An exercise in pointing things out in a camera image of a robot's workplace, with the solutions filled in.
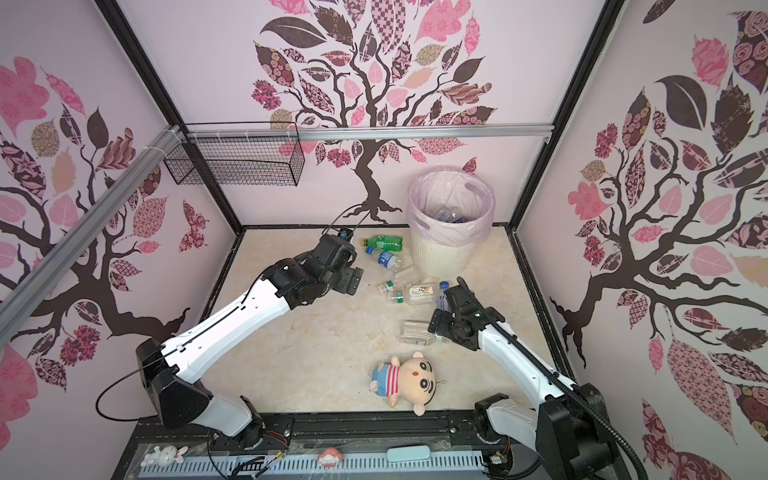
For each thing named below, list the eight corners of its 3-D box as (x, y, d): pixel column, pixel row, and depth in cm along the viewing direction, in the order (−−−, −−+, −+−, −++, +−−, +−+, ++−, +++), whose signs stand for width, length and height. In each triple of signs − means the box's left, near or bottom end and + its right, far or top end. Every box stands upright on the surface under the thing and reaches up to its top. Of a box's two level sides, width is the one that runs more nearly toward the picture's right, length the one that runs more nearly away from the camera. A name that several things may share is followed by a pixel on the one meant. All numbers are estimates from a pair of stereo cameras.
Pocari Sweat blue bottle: (363, 260, 110) (363, 253, 107) (369, 251, 112) (368, 245, 109) (400, 273, 106) (400, 266, 103) (405, 264, 108) (405, 257, 105)
